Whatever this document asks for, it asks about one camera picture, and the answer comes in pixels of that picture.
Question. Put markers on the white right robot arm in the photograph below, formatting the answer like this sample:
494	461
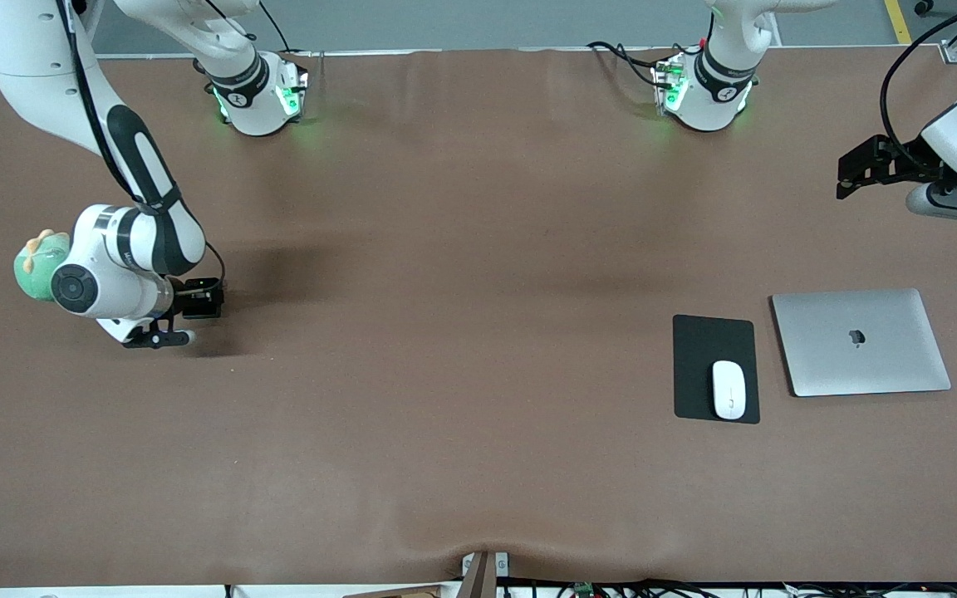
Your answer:
30	50

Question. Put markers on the green dinosaur plush toy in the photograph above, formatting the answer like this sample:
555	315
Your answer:
34	278

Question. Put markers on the black mouse pad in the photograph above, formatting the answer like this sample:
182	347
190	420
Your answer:
694	357

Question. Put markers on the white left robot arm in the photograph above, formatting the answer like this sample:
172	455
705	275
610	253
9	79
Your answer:
707	108

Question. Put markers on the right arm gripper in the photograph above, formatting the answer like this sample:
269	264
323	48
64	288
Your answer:
193	298

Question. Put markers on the black caster wheel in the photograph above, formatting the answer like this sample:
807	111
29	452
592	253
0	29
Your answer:
925	6

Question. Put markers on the green connector board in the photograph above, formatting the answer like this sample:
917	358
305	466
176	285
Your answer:
584	590

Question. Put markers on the table edge clamp bracket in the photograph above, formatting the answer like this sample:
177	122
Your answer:
478	577

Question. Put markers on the silver closed laptop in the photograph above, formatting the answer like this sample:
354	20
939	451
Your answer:
827	349

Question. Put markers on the brown table cover mat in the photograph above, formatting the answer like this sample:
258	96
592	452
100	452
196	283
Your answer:
478	457

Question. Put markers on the white computer mouse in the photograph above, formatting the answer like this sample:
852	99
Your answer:
728	390

